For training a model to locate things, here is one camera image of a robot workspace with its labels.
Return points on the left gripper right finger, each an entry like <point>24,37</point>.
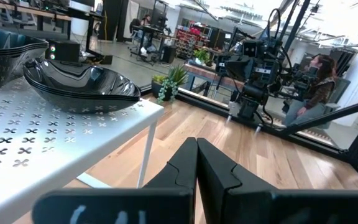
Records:
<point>219,183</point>

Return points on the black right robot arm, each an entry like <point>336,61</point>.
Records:
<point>253,93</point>

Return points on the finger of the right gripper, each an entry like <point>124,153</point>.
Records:
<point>246,70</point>
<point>233,68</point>

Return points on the long wooden table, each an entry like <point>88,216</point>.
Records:
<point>26,9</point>

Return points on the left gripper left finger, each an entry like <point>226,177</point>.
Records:
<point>182,174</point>

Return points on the green potted succulent plant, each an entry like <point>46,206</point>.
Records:
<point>169,84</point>

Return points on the black computer tower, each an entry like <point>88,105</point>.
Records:
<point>62,49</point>

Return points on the white perforated metal shelf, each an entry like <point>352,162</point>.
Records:
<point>73,155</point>

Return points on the person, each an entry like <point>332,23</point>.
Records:
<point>315,93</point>
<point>146,20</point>

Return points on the wavy square black plate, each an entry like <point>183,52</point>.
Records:
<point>2,62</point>

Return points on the red parts shelf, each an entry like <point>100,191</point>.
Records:
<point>191,34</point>

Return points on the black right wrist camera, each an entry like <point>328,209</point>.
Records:
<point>250,49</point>

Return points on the leaf-shaped black plate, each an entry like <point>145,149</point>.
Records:
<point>82,81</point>

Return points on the wooden workbench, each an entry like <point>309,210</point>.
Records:
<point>210,74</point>

